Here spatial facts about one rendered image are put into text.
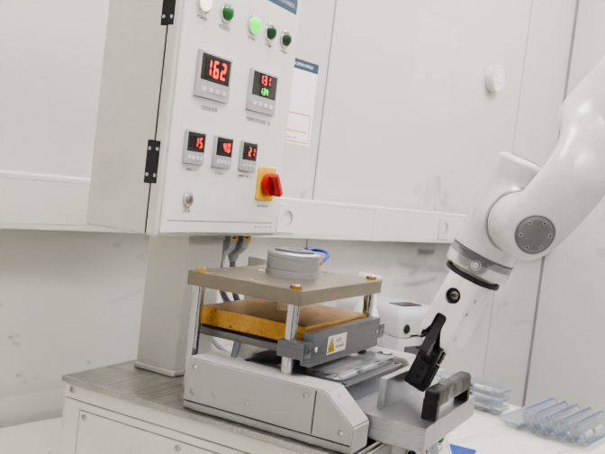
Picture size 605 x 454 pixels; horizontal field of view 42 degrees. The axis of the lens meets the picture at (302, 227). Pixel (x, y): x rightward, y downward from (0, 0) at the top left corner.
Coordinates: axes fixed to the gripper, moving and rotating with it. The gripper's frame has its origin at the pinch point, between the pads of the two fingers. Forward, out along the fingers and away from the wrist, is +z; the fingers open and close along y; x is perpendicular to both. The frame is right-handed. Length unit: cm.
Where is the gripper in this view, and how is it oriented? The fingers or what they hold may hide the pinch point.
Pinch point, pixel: (421, 373)
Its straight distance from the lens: 109.3
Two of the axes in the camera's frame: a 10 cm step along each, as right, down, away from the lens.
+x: -7.8, -4.6, 4.2
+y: 4.7, 0.1, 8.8
